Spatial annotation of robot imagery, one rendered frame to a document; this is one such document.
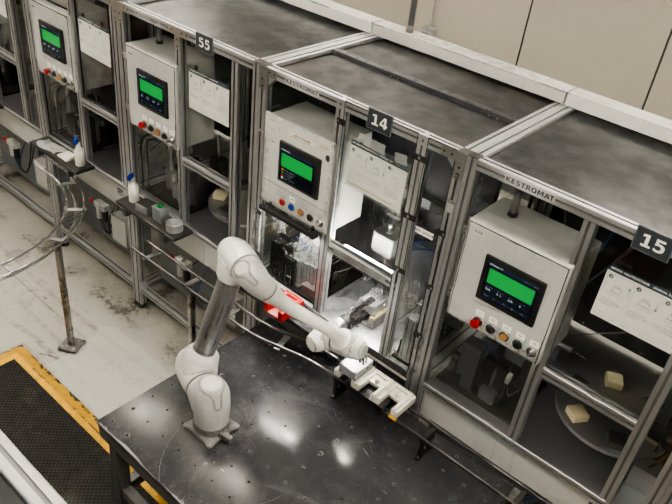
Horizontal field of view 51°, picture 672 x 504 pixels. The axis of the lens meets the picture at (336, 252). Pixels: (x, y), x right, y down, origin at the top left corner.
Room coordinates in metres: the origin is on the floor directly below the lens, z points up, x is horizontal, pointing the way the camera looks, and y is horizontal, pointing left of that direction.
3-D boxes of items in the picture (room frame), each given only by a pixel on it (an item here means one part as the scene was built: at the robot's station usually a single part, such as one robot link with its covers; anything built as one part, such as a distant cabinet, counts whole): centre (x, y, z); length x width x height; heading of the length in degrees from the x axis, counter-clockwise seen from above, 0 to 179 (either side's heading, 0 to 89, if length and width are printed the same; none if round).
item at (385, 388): (2.29, -0.25, 0.84); 0.36 x 0.14 x 0.10; 53
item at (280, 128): (2.91, 0.16, 1.60); 0.42 x 0.29 x 0.46; 53
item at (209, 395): (2.10, 0.45, 0.85); 0.18 x 0.16 x 0.22; 33
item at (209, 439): (2.08, 0.43, 0.71); 0.22 x 0.18 x 0.06; 53
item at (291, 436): (2.01, 0.03, 0.66); 1.50 x 1.06 x 0.04; 53
